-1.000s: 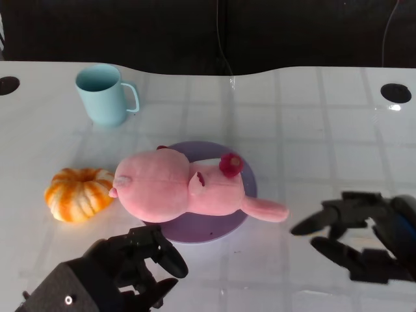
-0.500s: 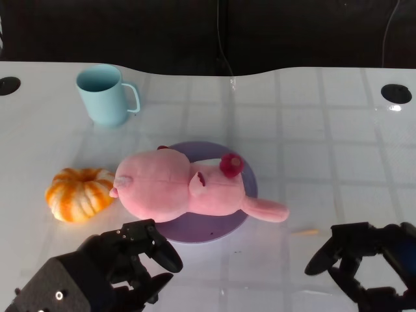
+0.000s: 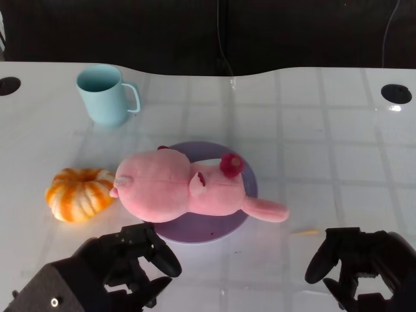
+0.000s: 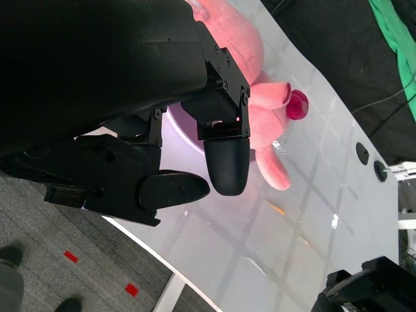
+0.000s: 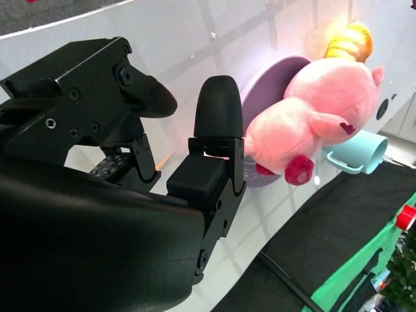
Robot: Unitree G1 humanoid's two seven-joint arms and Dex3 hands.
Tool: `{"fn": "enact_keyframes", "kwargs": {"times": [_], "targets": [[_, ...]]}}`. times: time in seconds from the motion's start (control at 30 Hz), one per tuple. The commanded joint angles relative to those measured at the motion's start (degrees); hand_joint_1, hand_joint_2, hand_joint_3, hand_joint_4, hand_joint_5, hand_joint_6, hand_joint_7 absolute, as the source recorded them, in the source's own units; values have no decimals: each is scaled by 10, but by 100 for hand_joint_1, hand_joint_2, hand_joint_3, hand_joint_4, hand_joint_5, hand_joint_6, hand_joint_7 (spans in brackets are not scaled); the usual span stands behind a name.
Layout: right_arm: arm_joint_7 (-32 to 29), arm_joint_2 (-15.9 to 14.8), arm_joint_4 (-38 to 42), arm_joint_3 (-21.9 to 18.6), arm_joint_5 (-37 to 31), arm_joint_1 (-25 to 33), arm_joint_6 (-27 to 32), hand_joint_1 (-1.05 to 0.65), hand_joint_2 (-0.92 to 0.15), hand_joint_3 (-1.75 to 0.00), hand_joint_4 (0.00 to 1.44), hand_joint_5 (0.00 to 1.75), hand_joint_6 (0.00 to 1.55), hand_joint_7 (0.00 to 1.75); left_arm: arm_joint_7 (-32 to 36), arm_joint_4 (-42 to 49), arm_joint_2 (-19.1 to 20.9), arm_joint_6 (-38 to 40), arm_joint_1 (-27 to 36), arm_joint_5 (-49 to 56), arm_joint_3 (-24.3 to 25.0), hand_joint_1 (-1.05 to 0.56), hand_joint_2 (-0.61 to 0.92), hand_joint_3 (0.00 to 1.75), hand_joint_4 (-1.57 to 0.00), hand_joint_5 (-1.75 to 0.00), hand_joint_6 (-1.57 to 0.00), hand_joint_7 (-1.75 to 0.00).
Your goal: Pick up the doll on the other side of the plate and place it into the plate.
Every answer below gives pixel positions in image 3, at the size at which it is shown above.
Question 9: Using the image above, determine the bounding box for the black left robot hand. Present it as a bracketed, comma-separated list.
[74, 223, 182, 312]

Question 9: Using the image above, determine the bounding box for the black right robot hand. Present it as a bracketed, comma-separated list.
[304, 227, 416, 312]

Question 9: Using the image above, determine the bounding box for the pink plush doll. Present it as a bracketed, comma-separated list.
[110, 145, 290, 224]

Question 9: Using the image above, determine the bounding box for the lavender plate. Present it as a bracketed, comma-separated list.
[155, 141, 259, 244]

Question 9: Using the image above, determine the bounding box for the orange white striped pumpkin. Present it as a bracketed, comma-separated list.
[44, 167, 118, 223]

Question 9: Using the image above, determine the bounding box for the light blue mug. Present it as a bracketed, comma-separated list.
[75, 64, 141, 127]

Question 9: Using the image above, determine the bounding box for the black table grommet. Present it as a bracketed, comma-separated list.
[380, 84, 413, 105]
[0, 77, 21, 96]

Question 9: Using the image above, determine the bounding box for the black sofa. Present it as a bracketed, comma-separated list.
[0, 0, 416, 77]

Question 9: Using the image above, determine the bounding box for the thin grey cable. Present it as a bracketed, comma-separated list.
[382, 0, 402, 68]

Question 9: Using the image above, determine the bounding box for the thin dark cable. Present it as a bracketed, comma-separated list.
[215, 0, 235, 77]

